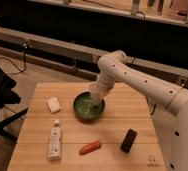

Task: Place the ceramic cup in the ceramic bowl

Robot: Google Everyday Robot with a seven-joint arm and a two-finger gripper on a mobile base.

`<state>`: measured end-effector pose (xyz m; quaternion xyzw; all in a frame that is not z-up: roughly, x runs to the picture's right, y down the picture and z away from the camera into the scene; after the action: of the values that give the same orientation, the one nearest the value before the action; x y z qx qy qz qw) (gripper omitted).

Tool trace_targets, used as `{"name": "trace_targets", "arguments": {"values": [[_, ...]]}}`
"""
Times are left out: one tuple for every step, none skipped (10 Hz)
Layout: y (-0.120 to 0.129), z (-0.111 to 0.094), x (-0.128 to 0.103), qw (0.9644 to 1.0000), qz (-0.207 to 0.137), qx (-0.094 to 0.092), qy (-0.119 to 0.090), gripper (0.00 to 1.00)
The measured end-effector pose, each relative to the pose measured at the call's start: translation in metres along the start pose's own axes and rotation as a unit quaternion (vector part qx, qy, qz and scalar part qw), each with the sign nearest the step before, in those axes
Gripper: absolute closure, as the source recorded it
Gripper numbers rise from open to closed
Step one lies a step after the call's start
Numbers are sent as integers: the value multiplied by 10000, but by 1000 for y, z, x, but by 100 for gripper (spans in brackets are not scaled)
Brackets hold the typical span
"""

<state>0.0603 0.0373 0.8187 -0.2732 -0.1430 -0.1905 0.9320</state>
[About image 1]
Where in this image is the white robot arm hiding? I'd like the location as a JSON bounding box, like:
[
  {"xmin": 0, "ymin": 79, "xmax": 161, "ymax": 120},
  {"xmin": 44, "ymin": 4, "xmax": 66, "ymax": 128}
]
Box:
[{"xmin": 89, "ymin": 50, "xmax": 188, "ymax": 171}]

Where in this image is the white sponge block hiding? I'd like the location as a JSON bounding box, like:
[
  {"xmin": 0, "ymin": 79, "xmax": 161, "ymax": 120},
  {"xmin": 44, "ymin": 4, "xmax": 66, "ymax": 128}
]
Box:
[{"xmin": 47, "ymin": 97, "xmax": 61, "ymax": 113}]

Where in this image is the orange carrot toy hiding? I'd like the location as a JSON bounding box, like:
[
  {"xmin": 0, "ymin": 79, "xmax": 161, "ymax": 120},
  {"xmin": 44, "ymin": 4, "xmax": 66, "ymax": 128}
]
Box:
[{"xmin": 79, "ymin": 141, "xmax": 101, "ymax": 155}]

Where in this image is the black rectangular box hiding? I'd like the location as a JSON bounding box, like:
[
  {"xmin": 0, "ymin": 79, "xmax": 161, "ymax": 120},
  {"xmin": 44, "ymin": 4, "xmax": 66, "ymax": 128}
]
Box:
[{"xmin": 120, "ymin": 129, "xmax": 137, "ymax": 153}]

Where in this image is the white tube bottle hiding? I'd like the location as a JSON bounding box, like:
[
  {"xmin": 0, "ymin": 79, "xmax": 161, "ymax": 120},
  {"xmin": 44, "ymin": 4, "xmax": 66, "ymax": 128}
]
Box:
[{"xmin": 48, "ymin": 119, "xmax": 61, "ymax": 160}]

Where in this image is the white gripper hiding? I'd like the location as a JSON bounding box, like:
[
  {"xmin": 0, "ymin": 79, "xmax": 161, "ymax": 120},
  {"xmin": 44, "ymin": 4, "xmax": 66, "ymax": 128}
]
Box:
[{"xmin": 88, "ymin": 78, "xmax": 113, "ymax": 107}]

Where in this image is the green ceramic bowl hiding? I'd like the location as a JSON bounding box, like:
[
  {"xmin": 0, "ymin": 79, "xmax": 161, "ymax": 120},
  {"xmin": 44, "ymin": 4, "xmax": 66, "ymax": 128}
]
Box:
[{"xmin": 73, "ymin": 92, "xmax": 105, "ymax": 121}]

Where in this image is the black floor cable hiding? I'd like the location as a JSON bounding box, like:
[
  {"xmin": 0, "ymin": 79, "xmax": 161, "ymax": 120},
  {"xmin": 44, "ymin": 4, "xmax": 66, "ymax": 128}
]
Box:
[{"xmin": 0, "ymin": 42, "xmax": 29, "ymax": 76}]

